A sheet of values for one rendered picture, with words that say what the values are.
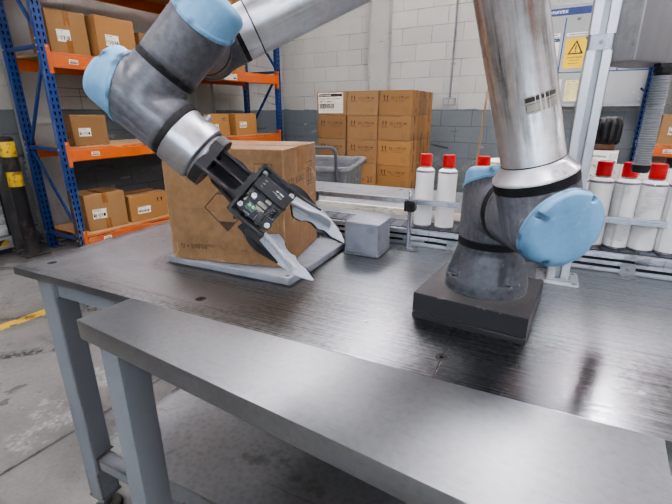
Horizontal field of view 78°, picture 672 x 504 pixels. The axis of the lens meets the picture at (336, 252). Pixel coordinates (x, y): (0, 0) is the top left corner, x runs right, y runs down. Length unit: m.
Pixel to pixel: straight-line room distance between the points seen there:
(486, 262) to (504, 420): 0.29
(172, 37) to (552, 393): 0.65
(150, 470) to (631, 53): 1.26
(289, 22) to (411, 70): 5.41
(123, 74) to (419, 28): 5.64
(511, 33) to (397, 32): 5.61
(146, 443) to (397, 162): 3.90
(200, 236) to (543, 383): 0.77
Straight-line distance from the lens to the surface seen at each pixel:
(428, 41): 6.01
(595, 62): 1.02
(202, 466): 1.41
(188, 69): 0.55
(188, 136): 0.53
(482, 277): 0.78
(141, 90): 0.55
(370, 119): 4.60
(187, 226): 1.06
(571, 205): 0.63
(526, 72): 0.61
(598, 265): 1.19
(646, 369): 0.80
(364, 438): 0.54
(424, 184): 1.19
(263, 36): 0.67
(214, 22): 0.54
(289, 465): 1.37
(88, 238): 4.15
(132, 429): 0.99
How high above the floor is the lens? 1.20
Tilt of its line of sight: 19 degrees down
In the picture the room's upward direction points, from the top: straight up
